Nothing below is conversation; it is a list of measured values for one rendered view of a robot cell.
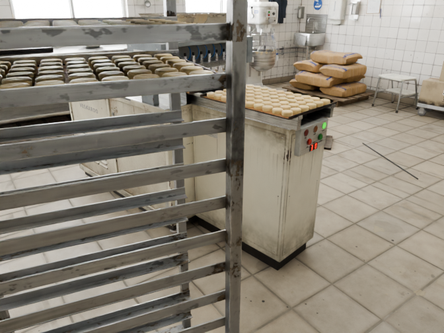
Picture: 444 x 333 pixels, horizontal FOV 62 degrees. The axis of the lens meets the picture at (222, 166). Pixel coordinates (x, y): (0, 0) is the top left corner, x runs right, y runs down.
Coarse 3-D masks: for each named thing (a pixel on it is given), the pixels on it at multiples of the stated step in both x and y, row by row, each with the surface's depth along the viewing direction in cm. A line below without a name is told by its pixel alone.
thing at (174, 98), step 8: (168, 0) 102; (168, 8) 103; (168, 16) 104; (176, 16) 105; (168, 48) 107; (176, 48) 108; (176, 96) 113; (176, 104) 114; (176, 152) 120; (176, 160) 121; (176, 184) 125; (176, 200) 127; (184, 200) 128; (176, 224) 133; (184, 224) 132; (184, 264) 139; (184, 288) 143; (184, 320) 150; (184, 328) 151
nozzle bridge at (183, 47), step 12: (252, 36) 234; (132, 48) 207; (144, 48) 199; (156, 48) 192; (180, 48) 208; (192, 48) 214; (204, 48) 220; (216, 48) 227; (204, 60) 223; (144, 96) 212; (156, 96) 208
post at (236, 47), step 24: (240, 0) 64; (240, 24) 66; (240, 48) 68; (240, 72) 69; (240, 96) 71; (240, 120) 73; (240, 144) 75; (240, 168) 78; (240, 192) 80; (240, 216) 82; (240, 240) 85; (240, 264) 88
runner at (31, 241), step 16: (160, 208) 77; (176, 208) 79; (192, 208) 80; (208, 208) 82; (80, 224) 72; (96, 224) 73; (112, 224) 74; (128, 224) 76; (144, 224) 77; (0, 240) 67; (16, 240) 68; (32, 240) 69; (48, 240) 70; (64, 240) 72
